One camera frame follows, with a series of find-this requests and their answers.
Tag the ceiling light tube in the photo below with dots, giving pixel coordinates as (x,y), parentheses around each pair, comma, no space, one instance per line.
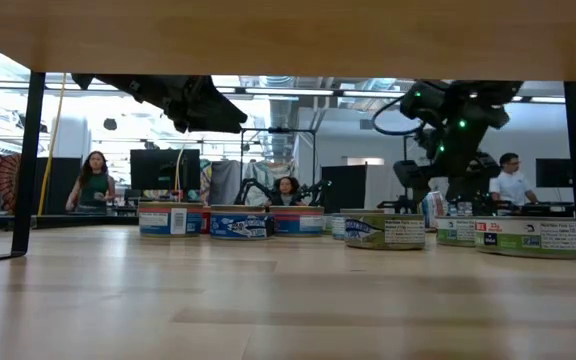
(368,94)
(288,92)
(543,100)

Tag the blue fish label can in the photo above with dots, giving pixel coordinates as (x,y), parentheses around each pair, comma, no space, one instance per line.
(240,226)

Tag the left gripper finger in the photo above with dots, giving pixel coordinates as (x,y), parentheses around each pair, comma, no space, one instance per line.
(213,127)
(213,102)

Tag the lit white panel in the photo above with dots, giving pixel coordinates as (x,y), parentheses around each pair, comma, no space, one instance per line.
(363,161)

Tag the person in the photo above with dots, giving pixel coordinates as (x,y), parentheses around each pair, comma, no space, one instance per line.
(93,187)
(285,192)
(510,185)

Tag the white patterned cloth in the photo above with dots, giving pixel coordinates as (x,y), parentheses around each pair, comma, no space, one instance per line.
(263,172)

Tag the black monitor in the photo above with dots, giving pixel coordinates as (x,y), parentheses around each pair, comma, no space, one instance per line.
(158,170)
(550,172)

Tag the gold-lid can red-blue label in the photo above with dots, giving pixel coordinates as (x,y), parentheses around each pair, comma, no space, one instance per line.
(238,208)
(298,222)
(160,222)

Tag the white bag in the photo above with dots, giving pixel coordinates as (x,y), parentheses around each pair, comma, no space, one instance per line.
(434,202)

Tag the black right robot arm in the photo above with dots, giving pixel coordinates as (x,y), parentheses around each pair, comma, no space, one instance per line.
(483,100)

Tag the round black ceiling object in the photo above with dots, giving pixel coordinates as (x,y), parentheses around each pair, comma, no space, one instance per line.
(110,124)

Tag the grey cloth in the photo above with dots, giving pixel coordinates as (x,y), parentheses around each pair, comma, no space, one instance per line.
(225,182)

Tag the silver air duct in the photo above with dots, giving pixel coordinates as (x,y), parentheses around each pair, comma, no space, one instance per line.
(282,115)

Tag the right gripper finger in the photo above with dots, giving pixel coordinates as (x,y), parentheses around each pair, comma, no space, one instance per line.
(412,176)
(473,177)

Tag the black pipe stand frame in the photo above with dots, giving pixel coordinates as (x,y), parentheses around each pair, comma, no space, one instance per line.
(278,130)
(406,147)

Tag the white curtain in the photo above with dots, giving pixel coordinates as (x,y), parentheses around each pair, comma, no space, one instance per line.
(380,185)

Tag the black partition panel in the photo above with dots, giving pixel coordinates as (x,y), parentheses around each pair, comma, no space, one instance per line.
(343,190)
(65,185)

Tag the red label seafood can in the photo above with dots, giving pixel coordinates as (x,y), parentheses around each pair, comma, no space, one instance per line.
(206,222)

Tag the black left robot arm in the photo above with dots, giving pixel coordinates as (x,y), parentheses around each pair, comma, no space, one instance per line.
(118,84)

